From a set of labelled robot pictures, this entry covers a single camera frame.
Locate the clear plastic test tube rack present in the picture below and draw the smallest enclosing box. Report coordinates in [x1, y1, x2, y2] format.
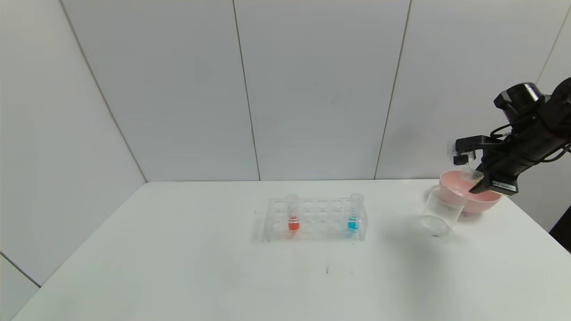
[263, 198, 368, 243]

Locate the test tube with blue pigment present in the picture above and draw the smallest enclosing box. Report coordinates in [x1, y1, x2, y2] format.
[347, 193, 364, 232]

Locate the clear glass beaker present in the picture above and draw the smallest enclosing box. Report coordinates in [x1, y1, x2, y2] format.
[422, 185, 468, 237]

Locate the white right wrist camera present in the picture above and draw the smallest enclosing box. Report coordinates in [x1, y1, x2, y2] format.
[448, 136, 497, 166]

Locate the test tube with red pigment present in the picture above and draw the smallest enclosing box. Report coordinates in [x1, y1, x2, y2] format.
[285, 194, 300, 233]

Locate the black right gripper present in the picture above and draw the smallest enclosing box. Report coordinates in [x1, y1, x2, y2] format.
[468, 134, 554, 196]

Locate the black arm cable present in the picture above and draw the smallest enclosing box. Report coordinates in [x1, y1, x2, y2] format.
[490, 124, 514, 140]

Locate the pink bowl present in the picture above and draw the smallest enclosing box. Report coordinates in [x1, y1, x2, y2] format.
[439, 170, 502, 215]

